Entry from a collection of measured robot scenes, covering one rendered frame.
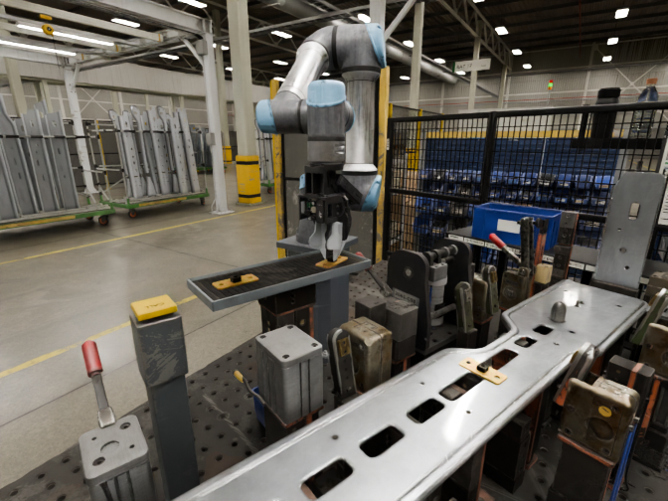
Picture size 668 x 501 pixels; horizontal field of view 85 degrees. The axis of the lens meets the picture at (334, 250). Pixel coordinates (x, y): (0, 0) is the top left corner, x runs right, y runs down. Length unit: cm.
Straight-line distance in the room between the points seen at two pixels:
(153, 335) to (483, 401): 56
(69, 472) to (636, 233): 160
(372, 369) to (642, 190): 96
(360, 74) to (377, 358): 79
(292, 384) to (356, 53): 89
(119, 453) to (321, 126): 60
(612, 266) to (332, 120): 101
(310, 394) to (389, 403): 14
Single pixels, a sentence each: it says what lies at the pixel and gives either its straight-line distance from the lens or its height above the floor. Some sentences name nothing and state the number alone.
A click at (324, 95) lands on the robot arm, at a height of 151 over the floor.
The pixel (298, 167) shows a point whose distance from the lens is 380.
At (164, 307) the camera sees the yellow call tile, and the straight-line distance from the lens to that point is 68.
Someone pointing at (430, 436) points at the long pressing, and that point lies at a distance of 63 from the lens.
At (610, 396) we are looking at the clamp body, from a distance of 75.
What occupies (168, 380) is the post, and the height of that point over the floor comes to 103.
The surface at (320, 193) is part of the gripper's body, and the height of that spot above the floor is 132.
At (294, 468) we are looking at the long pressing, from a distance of 58.
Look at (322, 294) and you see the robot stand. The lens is 122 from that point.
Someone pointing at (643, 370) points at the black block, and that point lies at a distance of 98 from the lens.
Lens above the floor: 143
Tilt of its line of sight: 17 degrees down
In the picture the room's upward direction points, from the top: straight up
